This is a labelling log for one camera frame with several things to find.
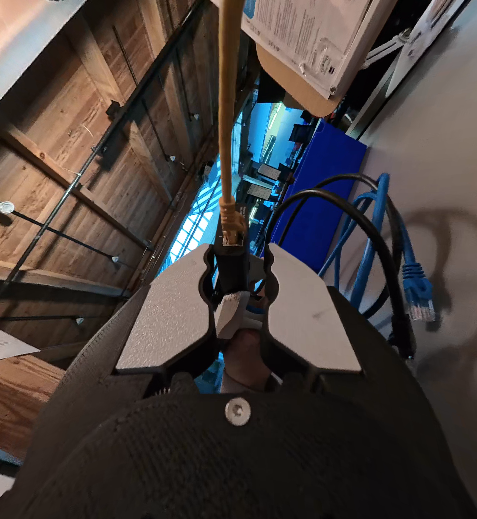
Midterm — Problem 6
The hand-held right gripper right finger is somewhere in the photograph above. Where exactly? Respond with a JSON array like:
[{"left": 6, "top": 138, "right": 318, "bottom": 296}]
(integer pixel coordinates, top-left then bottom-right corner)
[{"left": 259, "top": 242, "right": 363, "bottom": 376}]

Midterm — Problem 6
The orange ethernet cable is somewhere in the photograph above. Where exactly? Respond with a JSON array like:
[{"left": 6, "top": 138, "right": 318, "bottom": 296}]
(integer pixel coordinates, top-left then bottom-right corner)
[{"left": 218, "top": 0, "right": 247, "bottom": 246}]

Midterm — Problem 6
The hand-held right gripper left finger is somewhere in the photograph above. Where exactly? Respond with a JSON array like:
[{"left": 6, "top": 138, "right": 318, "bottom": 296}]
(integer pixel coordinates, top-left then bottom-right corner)
[{"left": 115, "top": 242, "right": 219, "bottom": 376}]

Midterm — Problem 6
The grey desk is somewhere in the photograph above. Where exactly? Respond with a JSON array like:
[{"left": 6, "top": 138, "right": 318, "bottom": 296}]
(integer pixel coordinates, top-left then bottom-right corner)
[{"left": 320, "top": 0, "right": 477, "bottom": 519}]

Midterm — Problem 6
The blue plastic bin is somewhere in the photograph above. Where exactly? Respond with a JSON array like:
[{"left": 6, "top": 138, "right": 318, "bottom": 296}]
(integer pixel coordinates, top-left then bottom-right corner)
[{"left": 270, "top": 118, "right": 368, "bottom": 273}]

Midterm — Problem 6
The wooden clipboard with papers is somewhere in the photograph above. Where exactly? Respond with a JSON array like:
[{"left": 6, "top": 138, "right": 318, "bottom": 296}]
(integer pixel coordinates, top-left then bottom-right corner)
[{"left": 240, "top": 0, "right": 399, "bottom": 117}]

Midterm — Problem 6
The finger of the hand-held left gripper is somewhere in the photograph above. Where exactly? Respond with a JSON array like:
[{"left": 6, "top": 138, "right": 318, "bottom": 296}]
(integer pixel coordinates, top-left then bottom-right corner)
[{"left": 214, "top": 291, "right": 263, "bottom": 340}]

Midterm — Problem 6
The black network adapter box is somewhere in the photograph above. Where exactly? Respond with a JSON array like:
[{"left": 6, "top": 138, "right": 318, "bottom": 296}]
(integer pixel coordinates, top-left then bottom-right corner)
[{"left": 213, "top": 231, "right": 251, "bottom": 297}]

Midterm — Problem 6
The blue ethernet cable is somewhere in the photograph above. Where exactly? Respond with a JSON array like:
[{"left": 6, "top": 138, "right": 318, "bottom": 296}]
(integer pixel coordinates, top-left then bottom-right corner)
[{"left": 317, "top": 172, "right": 436, "bottom": 323}]

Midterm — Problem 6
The black cable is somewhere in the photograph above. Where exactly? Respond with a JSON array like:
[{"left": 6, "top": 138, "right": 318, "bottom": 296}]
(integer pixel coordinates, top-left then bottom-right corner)
[{"left": 263, "top": 174, "right": 418, "bottom": 360}]

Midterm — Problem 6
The person's right hand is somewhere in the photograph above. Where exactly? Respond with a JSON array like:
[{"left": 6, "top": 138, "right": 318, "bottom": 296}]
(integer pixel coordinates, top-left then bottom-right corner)
[{"left": 222, "top": 328, "right": 272, "bottom": 392}]

